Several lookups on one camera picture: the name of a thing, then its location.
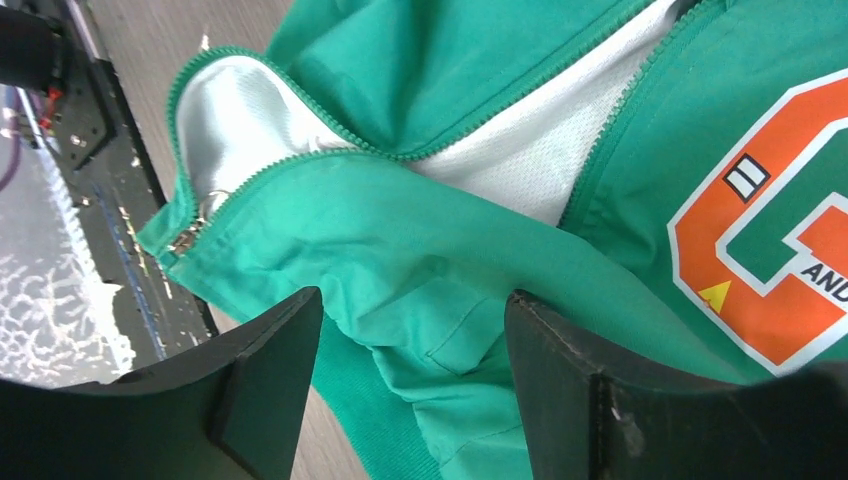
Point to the green varsity jacket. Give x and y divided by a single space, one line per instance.
669 175

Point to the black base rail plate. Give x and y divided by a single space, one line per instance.
115 192

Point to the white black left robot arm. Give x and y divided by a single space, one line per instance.
33 51

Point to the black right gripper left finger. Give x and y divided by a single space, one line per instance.
230 408

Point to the aluminium slotted rail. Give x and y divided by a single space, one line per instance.
79 252

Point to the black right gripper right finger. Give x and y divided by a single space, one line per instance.
592 409

